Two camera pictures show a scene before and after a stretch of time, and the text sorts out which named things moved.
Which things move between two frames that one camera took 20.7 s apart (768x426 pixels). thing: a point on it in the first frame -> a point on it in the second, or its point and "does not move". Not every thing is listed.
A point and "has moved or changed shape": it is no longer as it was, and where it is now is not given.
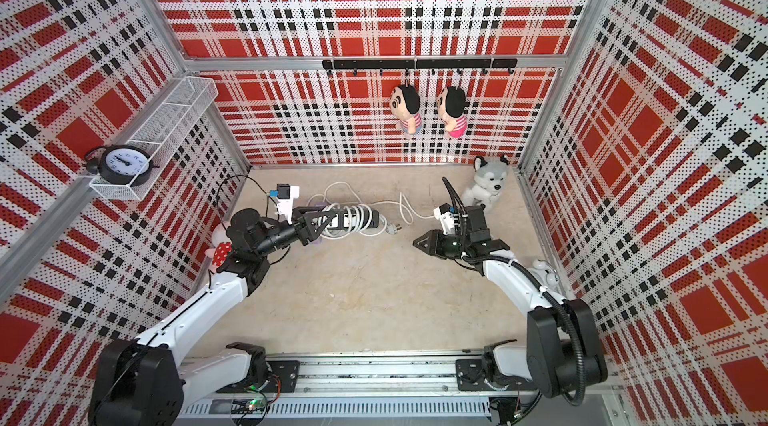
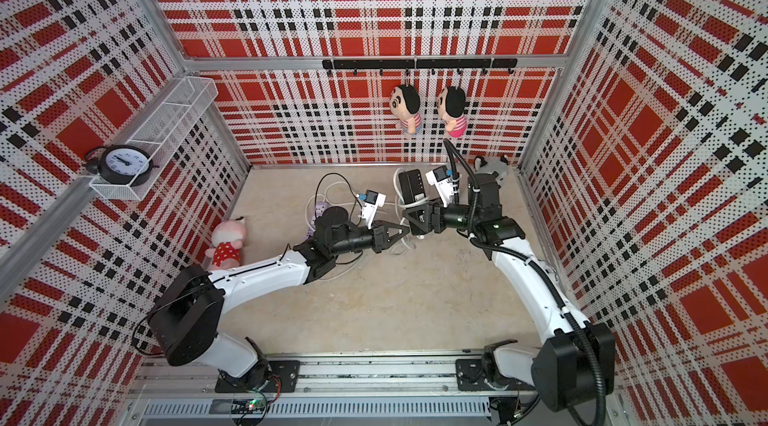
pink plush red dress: (222, 245) does not move
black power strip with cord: (354, 218) has moved or changed shape
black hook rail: (421, 64) does not move
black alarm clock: (121, 164) does not move
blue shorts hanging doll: (405, 101) does not move
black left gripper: (307, 231) -> (380, 237)
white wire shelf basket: (164, 130) does not move
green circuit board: (252, 405) does not move
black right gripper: (434, 243) -> (437, 217)
